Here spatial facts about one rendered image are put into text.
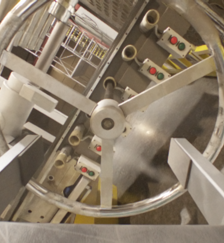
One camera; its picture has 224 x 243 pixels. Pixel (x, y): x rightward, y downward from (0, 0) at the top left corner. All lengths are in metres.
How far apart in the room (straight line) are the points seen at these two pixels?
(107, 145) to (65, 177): 1.04
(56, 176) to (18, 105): 0.55
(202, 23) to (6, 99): 1.20
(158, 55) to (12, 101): 0.96
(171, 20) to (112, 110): 0.88
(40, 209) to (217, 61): 1.46
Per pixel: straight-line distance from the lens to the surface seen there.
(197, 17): 0.27
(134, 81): 1.00
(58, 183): 1.34
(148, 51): 1.01
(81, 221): 1.30
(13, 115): 1.33
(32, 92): 1.21
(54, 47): 1.24
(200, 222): 1.24
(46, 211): 1.54
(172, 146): 0.17
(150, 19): 0.95
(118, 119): 0.23
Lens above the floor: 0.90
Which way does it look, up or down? 10 degrees down
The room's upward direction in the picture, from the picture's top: 58 degrees counter-clockwise
